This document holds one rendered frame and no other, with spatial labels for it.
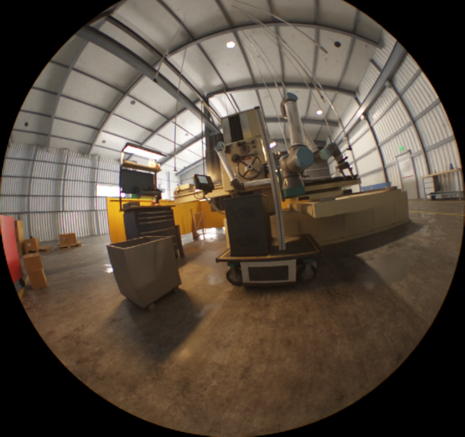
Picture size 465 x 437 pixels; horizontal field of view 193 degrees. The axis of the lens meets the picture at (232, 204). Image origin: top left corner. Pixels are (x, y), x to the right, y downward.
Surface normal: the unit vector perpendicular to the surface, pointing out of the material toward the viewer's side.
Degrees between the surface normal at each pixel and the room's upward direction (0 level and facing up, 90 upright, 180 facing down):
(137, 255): 90
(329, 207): 90
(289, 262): 90
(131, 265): 90
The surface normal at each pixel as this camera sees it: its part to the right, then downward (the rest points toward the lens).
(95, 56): 0.31, 0.95
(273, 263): -0.35, 0.01
